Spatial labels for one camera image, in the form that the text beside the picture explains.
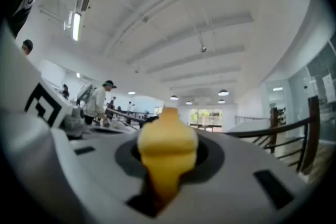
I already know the long dark table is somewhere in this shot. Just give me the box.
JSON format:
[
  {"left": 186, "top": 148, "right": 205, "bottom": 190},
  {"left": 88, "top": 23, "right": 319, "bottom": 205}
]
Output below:
[{"left": 105, "top": 108, "right": 155, "bottom": 130}]

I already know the glass entrance door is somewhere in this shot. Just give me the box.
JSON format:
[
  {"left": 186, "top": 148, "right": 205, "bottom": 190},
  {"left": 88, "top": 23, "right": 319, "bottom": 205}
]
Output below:
[{"left": 190, "top": 108, "right": 223, "bottom": 132}]

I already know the long ceiling tube light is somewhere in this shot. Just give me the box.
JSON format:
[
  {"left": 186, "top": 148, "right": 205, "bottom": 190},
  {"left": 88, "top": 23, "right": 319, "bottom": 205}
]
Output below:
[{"left": 71, "top": 11, "right": 81, "bottom": 42}]

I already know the dark wooden stair railing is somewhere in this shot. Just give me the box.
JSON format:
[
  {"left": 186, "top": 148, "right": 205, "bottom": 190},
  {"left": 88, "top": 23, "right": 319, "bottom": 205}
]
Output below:
[{"left": 225, "top": 95, "right": 321, "bottom": 174}]

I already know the person's black printed shirt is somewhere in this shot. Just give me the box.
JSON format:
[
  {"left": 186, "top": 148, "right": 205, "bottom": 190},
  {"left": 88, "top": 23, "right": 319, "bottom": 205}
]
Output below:
[{"left": 7, "top": 0, "right": 43, "bottom": 39}]

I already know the glass partition wall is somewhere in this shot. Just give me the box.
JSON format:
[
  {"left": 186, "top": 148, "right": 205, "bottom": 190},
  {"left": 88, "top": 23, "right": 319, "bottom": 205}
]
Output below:
[{"left": 265, "top": 39, "right": 336, "bottom": 144}]

